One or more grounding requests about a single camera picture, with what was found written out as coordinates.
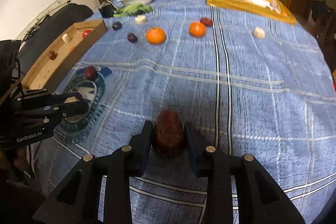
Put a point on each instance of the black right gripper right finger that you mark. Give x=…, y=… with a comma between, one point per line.
x=260, y=198

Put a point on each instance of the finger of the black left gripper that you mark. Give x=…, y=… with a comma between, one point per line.
x=68, y=96
x=71, y=109

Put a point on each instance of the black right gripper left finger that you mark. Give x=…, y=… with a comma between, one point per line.
x=97, y=189

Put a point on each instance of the red cherry tomato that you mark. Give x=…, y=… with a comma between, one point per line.
x=86, y=33

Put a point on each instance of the wrinkled red date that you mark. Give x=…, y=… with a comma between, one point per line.
x=168, y=140

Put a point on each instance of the large orange tangerine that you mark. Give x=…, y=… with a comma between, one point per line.
x=155, y=36

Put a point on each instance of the small white piece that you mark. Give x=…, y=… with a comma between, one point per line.
x=259, y=33

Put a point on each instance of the brown cardboard tray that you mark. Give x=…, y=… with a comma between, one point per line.
x=48, y=74

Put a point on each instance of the black chair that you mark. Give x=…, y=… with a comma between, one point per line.
x=43, y=34

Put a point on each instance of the dark plum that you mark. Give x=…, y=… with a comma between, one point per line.
x=116, y=26

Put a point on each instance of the small black cup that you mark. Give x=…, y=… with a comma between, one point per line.
x=107, y=9

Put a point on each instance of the green leafy vegetable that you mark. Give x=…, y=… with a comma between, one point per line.
x=133, y=10

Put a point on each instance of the blue plaid tablecloth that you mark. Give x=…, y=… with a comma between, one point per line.
x=271, y=97

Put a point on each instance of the small dark red date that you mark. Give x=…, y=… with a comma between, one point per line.
x=206, y=21

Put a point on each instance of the yellow tray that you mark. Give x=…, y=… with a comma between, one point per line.
x=273, y=9

